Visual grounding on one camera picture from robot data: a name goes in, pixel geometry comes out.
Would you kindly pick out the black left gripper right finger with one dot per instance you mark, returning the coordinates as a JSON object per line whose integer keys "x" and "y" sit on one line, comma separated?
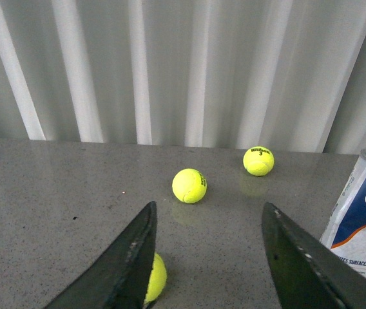
{"x": 304, "y": 272}

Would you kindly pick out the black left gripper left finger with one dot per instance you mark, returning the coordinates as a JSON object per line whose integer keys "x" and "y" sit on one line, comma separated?
{"x": 120, "y": 275}

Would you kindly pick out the partly hidden yellow tennis ball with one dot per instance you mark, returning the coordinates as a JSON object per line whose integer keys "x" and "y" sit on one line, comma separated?
{"x": 157, "y": 279}

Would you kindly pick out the white pleated curtain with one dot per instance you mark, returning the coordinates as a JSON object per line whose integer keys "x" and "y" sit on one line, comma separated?
{"x": 289, "y": 75}

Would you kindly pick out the Head Team tennis ball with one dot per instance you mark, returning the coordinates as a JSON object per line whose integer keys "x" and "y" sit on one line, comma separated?
{"x": 189, "y": 185}

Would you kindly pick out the Wilson tennis ball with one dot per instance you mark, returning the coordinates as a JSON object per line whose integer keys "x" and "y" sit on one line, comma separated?
{"x": 258, "y": 160}

